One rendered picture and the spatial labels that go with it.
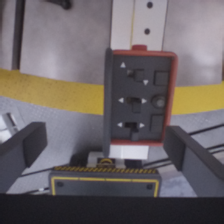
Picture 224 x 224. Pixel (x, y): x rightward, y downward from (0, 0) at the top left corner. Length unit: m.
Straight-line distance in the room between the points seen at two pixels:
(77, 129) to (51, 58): 0.60
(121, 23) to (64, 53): 0.45
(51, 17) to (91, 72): 0.31
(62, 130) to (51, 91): 0.31
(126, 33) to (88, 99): 0.78
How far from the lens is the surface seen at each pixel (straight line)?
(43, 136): 0.17
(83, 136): 1.25
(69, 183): 1.09
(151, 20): 0.46
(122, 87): 0.33
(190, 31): 0.91
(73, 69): 0.83
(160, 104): 0.34
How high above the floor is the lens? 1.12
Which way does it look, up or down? 74 degrees down
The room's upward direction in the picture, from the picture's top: 178 degrees clockwise
